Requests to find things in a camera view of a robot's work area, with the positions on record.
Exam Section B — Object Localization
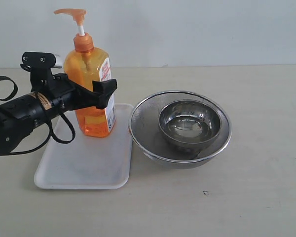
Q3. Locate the large steel mesh basin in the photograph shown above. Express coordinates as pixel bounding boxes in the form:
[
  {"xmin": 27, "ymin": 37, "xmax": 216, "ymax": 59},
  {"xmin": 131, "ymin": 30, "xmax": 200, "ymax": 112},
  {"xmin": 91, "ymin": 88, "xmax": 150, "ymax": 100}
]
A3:
[{"xmin": 128, "ymin": 90, "xmax": 232, "ymax": 169}]

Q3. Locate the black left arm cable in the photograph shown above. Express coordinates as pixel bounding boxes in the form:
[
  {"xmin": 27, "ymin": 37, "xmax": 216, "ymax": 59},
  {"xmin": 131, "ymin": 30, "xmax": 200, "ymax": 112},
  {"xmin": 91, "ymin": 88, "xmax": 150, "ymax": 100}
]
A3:
[{"xmin": 0, "ymin": 63, "xmax": 76, "ymax": 155}]

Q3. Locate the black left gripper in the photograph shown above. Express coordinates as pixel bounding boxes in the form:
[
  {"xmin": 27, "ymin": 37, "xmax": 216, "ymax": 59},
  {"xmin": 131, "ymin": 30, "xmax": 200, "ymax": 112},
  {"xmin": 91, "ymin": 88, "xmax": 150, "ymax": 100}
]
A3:
[{"xmin": 29, "ymin": 67, "xmax": 117, "ymax": 113}]

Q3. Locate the orange pump soap bottle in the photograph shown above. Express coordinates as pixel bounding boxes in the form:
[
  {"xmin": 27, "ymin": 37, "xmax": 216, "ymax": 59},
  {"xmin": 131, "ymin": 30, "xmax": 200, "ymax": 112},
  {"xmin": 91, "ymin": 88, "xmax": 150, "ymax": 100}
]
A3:
[{"xmin": 53, "ymin": 8, "xmax": 117, "ymax": 138}]

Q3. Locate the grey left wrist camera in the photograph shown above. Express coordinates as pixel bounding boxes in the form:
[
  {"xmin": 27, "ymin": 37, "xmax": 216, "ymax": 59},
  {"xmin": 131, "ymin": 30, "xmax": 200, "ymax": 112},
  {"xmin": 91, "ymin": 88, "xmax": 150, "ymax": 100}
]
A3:
[{"xmin": 22, "ymin": 51, "xmax": 63, "ymax": 69}]

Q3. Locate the small stainless steel bowl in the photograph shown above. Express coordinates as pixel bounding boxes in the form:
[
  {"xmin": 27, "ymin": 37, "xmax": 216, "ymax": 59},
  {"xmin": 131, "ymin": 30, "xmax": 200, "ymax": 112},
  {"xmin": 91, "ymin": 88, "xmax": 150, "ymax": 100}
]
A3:
[{"xmin": 158, "ymin": 99, "xmax": 222, "ymax": 150}]

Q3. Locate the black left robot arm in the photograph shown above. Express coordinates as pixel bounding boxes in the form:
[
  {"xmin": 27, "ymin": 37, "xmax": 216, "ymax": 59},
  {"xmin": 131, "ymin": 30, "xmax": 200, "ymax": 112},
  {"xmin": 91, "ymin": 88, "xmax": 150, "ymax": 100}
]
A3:
[{"xmin": 0, "ymin": 68, "xmax": 117, "ymax": 156}]

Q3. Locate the white rectangular plastic tray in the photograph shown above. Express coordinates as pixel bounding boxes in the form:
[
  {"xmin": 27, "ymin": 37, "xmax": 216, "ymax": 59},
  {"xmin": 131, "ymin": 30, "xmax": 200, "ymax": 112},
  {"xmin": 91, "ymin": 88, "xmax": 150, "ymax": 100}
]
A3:
[{"xmin": 34, "ymin": 103, "xmax": 133, "ymax": 190}]

